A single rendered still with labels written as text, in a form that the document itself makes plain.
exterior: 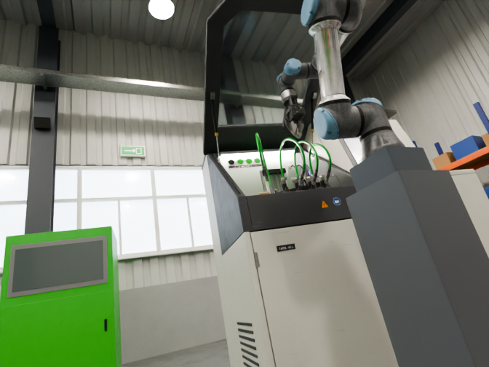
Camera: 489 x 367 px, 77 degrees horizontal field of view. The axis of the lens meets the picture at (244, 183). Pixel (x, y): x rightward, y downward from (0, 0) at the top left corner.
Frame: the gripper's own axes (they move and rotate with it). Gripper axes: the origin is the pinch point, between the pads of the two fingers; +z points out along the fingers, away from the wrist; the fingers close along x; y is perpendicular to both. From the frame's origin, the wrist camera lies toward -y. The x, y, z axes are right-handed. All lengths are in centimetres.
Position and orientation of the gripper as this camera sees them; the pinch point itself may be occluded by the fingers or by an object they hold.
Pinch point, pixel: (297, 137)
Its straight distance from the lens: 154.2
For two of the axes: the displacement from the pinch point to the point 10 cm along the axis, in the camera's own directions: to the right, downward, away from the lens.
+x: 9.6, -0.8, 2.7
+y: 2.2, -3.8, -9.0
